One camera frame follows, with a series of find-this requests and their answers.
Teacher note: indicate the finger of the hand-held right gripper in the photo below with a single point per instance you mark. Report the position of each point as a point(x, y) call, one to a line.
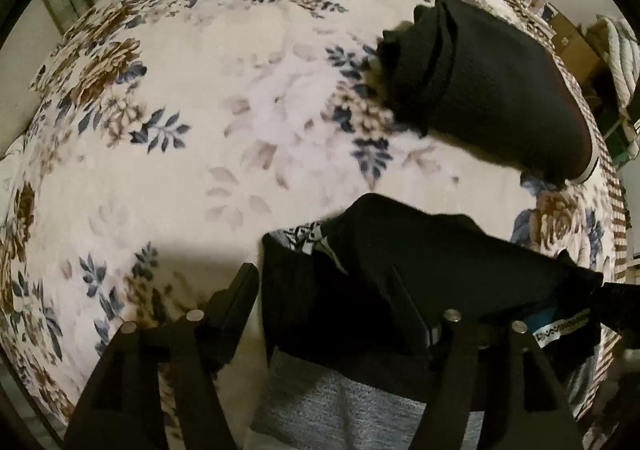
point(622, 302)

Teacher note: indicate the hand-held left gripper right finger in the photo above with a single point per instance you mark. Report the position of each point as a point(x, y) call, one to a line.
point(420, 330)

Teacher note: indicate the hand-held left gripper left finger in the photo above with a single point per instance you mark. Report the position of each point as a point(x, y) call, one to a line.
point(227, 310)

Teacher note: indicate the striped knit sweater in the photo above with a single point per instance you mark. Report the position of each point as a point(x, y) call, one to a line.
point(400, 250)

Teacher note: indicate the dark garment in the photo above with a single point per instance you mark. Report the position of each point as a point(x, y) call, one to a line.
point(495, 95)

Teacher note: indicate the brown checked blanket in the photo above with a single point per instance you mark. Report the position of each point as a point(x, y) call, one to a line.
point(617, 210)

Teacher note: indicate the teal bin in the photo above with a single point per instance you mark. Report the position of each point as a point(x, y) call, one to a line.
point(622, 142)

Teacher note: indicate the floral quilt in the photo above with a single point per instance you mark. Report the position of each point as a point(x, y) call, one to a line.
point(210, 130)

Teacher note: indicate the white padded jacket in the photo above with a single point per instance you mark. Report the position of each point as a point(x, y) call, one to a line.
point(620, 55)

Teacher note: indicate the large cardboard box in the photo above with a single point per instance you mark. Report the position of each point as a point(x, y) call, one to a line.
point(575, 47)

